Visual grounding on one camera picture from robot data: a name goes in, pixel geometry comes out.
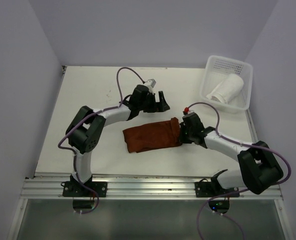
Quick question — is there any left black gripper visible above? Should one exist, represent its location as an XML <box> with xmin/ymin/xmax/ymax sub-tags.
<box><xmin>138</xmin><ymin>91</ymin><xmax>169</xmax><ymax>113</ymax></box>

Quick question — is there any brown towel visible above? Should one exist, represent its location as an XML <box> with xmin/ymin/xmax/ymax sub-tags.
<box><xmin>123</xmin><ymin>117</ymin><xmax>182</xmax><ymax>153</ymax></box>

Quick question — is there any white towel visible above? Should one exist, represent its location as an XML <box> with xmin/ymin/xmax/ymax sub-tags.
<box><xmin>206</xmin><ymin>74</ymin><xmax>244</xmax><ymax>104</ymax></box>

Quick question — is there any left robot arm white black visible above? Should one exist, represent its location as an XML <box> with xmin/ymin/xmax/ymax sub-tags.
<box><xmin>65</xmin><ymin>80</ymin><xmax>170</xmax><ymax>197</ymax></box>

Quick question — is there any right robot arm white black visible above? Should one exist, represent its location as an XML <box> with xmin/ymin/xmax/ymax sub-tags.
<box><xmin>179</xmin><ymin>112</ymin><xmax>284</xmax><ymax>196</ymax></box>

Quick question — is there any white plastic basket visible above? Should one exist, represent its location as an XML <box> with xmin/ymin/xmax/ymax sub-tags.
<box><xmin>200</xmin><ymin>55</ymin><xmax>253</xmax><ymax>113</ymax></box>

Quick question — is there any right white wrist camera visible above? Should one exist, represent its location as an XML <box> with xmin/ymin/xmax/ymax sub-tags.
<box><xmin>183</xmin><ymin>107</ymin><xmax>191</xmax><ymax>116</ymax></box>

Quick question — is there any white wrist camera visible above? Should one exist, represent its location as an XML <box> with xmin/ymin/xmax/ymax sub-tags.
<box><xmin>143</xmin><ymin>79</ymin><xmax>156</xmax><ymax>93</ymax></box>
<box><xmin>183</xmin><ymin>107</ymin><xmax>191</xmax><ymax>116</ymax></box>

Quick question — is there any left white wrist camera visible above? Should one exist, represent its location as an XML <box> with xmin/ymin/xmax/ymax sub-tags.
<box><xmin>143</xmin><ymin>79</ymin><xmax>156</xmax><ymax>93</ymax></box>

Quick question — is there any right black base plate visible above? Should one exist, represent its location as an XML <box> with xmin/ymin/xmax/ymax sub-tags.
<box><xmin>194</xmin><ymin>178</ymin><xmax>240</xmax><ymax>198</ymax></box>

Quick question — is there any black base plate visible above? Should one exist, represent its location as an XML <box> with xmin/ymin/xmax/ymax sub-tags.
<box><xmin>194</xmin><ymin>178</ymin><xmax>240</xmax><ymax>198</ymax></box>
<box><xmin>60</xmin><ymin>181</ymin><xmax>108</xmax><ymax>198</ymax></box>

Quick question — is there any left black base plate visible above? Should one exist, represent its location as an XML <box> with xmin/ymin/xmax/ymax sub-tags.
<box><xmin>60</xmin><ymin>181</ymin><xmax>108</xmax><ymax>198</ymax></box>

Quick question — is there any aluminium mounting rail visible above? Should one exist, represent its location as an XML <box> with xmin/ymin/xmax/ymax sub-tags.
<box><xmin>20</xmin><ymin>174</ymin><xmax>283</xmax><ymax>201</ymax></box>

